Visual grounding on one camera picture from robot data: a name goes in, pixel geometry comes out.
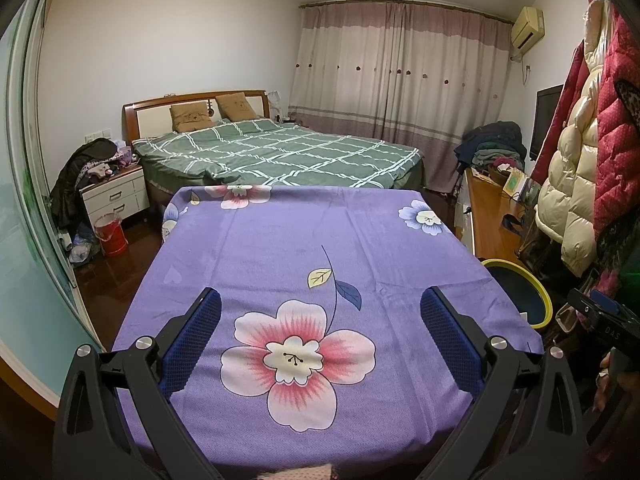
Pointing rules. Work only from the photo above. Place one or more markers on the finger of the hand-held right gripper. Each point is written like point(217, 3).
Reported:
point(605, 302)

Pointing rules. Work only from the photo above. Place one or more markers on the cream puffer jacket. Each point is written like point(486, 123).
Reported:
point(575, 160)

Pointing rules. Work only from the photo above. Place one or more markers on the brown pillow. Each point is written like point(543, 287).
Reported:
point(234, 106)
point(192, 117)

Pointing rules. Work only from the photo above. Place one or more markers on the pile of folded clothes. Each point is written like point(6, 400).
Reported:
point(495, 145)

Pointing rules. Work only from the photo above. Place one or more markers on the green sliding wardrobe door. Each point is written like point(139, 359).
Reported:
point(25, 185)

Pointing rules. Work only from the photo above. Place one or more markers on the red dotted puffer jacket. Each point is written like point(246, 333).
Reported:
point(620, 135)

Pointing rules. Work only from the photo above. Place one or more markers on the pink and white curtain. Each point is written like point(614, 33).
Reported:
point(400, 85)

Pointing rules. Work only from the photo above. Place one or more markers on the crumpled plastic bag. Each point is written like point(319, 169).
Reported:
point(82, 249)

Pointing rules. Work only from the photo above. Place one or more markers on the bed with green checked cover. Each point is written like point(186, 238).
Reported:
point(300, 155)

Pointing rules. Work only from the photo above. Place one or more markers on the wooden desk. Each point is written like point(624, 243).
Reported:
point(487, 225)

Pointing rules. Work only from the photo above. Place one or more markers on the wall air conditioner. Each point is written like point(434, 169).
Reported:
point(527, 27)

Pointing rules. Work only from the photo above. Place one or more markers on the white nightstand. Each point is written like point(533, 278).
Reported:
point(115, 195)

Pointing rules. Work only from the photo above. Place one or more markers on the red bucket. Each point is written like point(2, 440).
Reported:
point(112, 237)

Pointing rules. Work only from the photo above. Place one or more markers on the black television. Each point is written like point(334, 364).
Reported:
point(545, 120)

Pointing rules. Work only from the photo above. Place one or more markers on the brown patterned bag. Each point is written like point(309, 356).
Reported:
point(535, 250)

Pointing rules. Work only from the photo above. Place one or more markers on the purple floral tablecloth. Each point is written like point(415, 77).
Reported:
point(280, 260)

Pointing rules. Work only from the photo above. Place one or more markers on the dark bin with yellow rim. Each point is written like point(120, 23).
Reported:
point(520, 290)

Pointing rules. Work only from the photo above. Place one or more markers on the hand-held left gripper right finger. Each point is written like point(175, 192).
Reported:
point(450, 340)

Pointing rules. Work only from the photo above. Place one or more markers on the leopard print cloth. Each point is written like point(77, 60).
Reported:
point(627, 97)

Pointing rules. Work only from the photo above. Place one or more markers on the pile of dark clothes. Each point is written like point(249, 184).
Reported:
point(85, 160)

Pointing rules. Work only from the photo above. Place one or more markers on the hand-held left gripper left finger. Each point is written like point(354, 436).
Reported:
point(192, 340)

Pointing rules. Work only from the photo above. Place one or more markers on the white wall socket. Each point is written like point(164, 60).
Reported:
point(97, 136)

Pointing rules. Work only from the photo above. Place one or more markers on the person's right hand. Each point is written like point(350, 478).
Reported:
point(611, 385)

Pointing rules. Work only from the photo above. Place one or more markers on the white bedside lamp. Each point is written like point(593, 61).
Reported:
point(274, 102)

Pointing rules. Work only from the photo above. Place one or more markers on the wooden bed headboard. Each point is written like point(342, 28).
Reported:
point(150, 120)

